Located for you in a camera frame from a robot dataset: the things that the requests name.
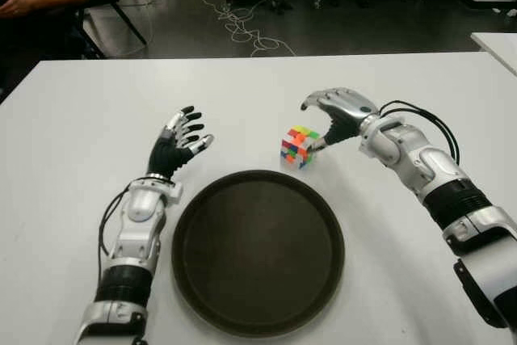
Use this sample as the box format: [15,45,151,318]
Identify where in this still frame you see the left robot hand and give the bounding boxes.
[145,105,214,179]

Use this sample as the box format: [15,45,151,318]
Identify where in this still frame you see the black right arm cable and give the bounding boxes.
[378,99,461,166]

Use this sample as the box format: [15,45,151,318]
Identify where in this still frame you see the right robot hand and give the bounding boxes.
[301,86,380,153]

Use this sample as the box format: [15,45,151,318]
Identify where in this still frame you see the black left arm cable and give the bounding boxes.
[98,181,134,259]

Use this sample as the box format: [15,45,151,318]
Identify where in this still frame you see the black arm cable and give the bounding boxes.
[98,181,134,259]
[378,99,461,166]

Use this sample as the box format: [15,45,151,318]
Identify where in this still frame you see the seated person black clothes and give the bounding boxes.
[0,0,122,91]

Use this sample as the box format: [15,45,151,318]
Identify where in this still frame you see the dark brown round plate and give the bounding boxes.
[171,169,347,326]

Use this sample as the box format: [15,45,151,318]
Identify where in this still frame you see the multicoloured Rubik's cube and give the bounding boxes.
[280,124,322,169]

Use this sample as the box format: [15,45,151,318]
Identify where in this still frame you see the bystander hand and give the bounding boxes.
[0,0,33,19]

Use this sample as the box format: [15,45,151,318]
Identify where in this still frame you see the white side table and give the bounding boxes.
[470,32,517,79]

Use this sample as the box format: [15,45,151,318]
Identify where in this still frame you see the black chair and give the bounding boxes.
[70,0,149,59]

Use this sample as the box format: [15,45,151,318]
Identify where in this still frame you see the white tangled floor cable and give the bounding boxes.
[200,0,298,58]

